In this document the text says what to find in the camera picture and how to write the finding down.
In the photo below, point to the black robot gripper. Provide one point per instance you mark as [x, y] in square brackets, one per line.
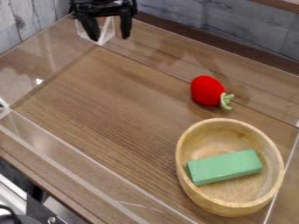
[90, 9]

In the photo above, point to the red knitted strawberry toy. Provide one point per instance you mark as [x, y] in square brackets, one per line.
[208, 92]

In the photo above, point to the green rectangular block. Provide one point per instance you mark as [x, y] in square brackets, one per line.
[223, 167]

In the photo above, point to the wooden bowl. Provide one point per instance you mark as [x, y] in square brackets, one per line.
[240, 196]

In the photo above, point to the clear acrylic tray enclosure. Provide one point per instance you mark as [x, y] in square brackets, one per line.
[98, 112]

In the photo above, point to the black metal bracket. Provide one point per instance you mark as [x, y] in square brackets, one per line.
[39, 214]

